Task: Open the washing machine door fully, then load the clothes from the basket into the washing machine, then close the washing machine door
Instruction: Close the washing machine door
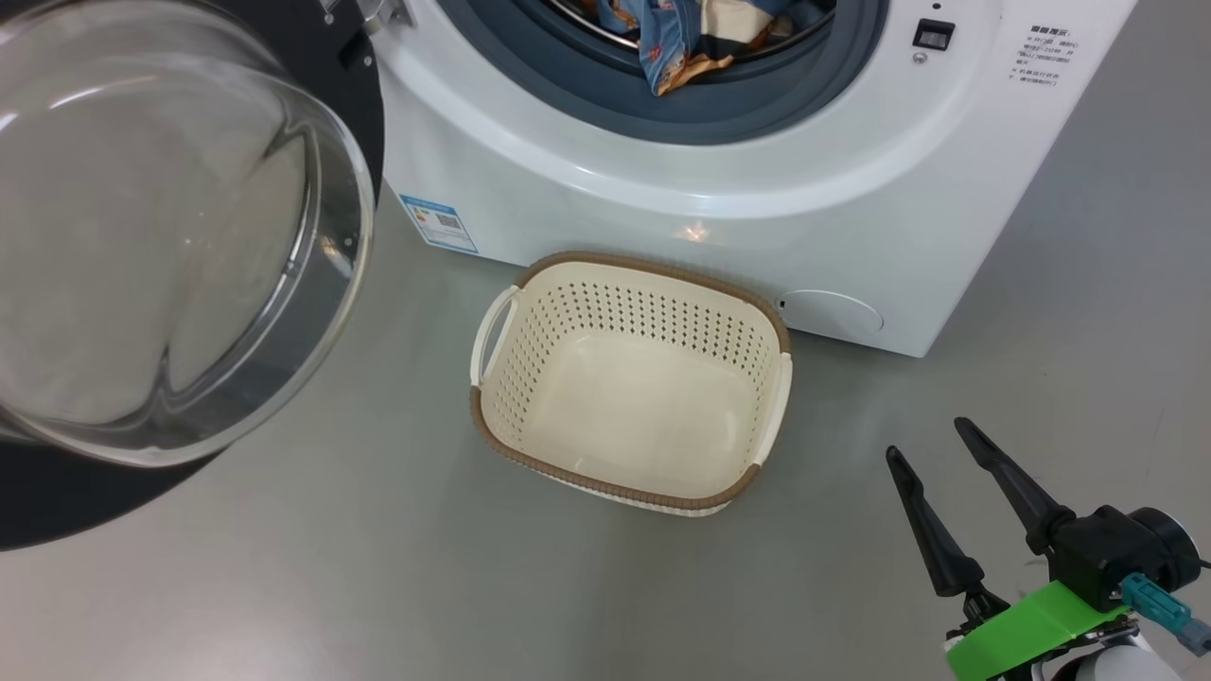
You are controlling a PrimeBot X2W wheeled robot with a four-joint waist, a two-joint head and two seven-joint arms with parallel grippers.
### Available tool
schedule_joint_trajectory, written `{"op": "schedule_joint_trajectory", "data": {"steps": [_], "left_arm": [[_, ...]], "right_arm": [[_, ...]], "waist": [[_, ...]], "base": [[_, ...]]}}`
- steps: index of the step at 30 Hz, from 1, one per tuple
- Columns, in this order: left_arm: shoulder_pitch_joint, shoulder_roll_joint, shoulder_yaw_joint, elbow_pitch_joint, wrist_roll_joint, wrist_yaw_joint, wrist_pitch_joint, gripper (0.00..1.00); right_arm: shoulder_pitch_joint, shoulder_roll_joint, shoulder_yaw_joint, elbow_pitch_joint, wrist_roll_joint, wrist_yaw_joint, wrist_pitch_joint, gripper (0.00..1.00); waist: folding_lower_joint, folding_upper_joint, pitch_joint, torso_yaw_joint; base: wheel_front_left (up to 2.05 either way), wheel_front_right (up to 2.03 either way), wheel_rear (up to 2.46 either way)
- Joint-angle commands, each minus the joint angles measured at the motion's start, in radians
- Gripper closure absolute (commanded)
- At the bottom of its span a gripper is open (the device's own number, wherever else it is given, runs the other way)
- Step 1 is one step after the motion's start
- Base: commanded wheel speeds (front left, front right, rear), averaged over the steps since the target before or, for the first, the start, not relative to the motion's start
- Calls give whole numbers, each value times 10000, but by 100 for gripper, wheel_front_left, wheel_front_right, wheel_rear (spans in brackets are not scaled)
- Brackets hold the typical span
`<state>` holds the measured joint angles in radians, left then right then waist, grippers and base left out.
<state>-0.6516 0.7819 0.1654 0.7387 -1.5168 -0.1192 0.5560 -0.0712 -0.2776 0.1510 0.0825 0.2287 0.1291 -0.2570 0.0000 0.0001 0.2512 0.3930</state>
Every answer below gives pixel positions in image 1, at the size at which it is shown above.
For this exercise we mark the blue bear print garment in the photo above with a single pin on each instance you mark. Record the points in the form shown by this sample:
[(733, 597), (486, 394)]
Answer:
[(757, 19), (676, 43)]

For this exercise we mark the cream perforated laundry basket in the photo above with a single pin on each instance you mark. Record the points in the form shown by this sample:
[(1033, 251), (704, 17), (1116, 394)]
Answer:
[(643, 397)]

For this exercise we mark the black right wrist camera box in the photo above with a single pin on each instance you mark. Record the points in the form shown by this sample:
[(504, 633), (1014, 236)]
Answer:
[(1116, 553)]

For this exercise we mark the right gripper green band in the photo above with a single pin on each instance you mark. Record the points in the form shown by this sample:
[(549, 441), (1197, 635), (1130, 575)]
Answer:
[(1031, 629)]

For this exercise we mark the printed text notice sticker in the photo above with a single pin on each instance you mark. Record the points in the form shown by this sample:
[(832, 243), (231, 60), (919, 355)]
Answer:
[(1041, 57)]

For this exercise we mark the blue energy label sticker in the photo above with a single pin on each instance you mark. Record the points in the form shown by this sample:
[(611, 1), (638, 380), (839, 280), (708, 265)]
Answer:
[(438, 224)]

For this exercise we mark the black round glass washer door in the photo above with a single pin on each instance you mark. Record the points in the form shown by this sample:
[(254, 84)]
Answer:
[(142, 284)]

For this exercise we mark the round white filter cover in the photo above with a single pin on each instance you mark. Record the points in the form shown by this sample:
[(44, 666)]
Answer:
[(831, 312)]

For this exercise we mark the white front-load washing machine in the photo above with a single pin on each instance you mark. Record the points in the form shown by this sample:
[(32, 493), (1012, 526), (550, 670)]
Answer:
[(851, 218)]

